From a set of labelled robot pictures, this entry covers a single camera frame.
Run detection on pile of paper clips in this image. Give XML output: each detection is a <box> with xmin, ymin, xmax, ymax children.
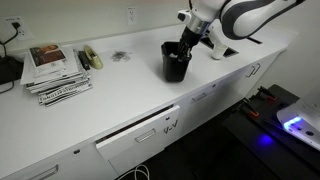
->
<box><xmin>110</xmin><ymin>50</ymin><xmax>132</xmax><ymax>63</ymax></box>

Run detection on olive green tape dispenser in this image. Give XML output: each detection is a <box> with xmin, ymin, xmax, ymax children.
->
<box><xmin>82</xmin><ymin>45</ymin><xmax>104</xmax><ymax>71</ymax></box>

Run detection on black stapler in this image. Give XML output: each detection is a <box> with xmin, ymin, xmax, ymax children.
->
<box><xmin>77</xmin><ymin>50</ymin><xmax>91</xmax><ymax>72</ymax></box>

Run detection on white outlet with plug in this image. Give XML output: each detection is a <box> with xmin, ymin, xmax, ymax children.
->
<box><xmin>1</xmin><ymin>15</ymin><xmax>33</xmax><ymax>42</ymax></box>

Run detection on silver open drawer handle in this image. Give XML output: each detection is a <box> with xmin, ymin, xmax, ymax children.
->
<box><xmin>134</xmin><ymin>128</ymin><xmax>157</xmax><ymax>144</ymax></box>

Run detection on white paper cup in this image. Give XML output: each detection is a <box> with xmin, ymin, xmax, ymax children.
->
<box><xmin>211</xmin><ymin>43</ymin><xmax>230</xmax><ymax>61</ymax></box>

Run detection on black robot cart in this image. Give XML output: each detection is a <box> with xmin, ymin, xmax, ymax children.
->
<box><xmin>221</xmin><ymin>83</ymin><xmax>320</xmax><ymax>180</ymax></box>

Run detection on black device at left edge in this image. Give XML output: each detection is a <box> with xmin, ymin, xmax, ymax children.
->
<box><xmin>0</xmin><ymin>55</ymin><xmax>25</xmax><ymax>95</ymax></box>

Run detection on white wall outlet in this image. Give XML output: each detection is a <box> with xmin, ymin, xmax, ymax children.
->
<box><xmin>125</xmin><ymin>6</ymin><xmax>138</xmax><ymax>26</ymax></box>

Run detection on stack of magazines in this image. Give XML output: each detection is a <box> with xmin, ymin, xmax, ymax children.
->
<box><xmin>20</xmin><ymin>49</ymin><xmax>82</xmax><ymax>87</ymax></box>

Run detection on white open drawer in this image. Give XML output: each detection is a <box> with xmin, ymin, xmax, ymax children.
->
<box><xmin>95</xmin><ymin>104</ymin><xmax>181</xmax><ymax>176</ymax></box>

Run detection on middle magazines in stack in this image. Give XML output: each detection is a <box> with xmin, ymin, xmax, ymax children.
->
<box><xmin>25</xmin><ymin>71</ymin><xmax>92</xmax><ymax>95</ymax></box>

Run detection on silver recessed drawer handle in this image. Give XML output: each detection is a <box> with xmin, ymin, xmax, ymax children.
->
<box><xmin>191</xmin><ymin>92</ymin><xmax>208</xmax><ymax>103</ymax></box>
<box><xmin>27</xmin><ymin>164</ymin><xmax>60</xmax><ymax>180</ymax></box>

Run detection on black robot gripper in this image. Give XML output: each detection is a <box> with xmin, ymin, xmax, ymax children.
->
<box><xmin>176</xmin><ymin>26</ymin><xmax>203</xmax><ymax>63</ymax></box>

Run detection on magazine with brown cover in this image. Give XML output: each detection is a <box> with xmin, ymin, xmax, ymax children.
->
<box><xmin>28</xmin><ymin>43</ymin><xmax>67</xmax><ymax>79</ymax></box>

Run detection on white cable on floor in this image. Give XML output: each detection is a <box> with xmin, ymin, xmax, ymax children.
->
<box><xmin>116</xmin><ymin>164</ymin><xmax>151</xmax><ymax>180</ymax></box>

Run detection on magazine with bold black lettering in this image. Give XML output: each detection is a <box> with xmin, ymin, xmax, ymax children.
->
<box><xmin>37</xmin><ymin>81</ymin><xmax>94</xmax><ymax>108</ymax></box>

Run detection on silver cabinet door handle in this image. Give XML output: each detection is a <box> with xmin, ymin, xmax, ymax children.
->
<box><xmin>252</xmin><ymin>62</ymin><xmax>262</xmax><ymax>76</ymax></box>
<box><xmin>245</xmin><ymin>64</ymin><xmax>256</xmax><ymax>79</ymax></box>

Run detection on black basket with white label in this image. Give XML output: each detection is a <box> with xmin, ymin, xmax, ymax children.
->
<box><xmin>160</xmin><ymin>40</ymin><xmax>193</xmax><ymax>83</ymax></box>

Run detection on black power plug cable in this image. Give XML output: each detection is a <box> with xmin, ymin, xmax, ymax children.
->
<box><xmin>0</xmin><ymin>22</ymin><xmax>21</xmax><ymax>58</ymax></box>

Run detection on black clamp with orange handle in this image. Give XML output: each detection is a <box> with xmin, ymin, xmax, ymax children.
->
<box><xmin>257</xmin><ymin>85</ymin><xmax>278</xmax><ymax>103</ymax></box>
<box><xmin>240</xmin><ymin>97</ymin><xmax>261</xmax><ymax>118</ymax></box>

